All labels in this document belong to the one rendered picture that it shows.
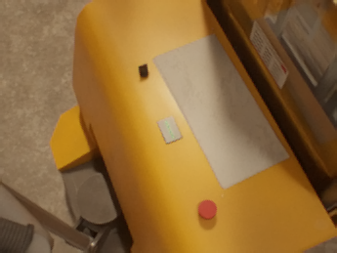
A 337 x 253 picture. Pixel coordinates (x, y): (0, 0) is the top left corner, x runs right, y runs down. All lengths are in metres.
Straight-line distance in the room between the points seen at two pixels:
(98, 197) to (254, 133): 0.63
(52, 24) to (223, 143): 1.58
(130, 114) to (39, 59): 1.30
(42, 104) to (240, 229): 1.41
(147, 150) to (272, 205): 0.30
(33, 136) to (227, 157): 1.27
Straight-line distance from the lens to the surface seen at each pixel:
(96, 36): 1.08
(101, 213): 1.33
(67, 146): 1.54
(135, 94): 0.96
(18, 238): 0.45
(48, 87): 2.09
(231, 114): 0.93
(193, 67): 0.98
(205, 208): 0.82
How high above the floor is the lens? 1.73
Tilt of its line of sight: 66 degrees down
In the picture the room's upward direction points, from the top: 4 degrees counter-clockwise
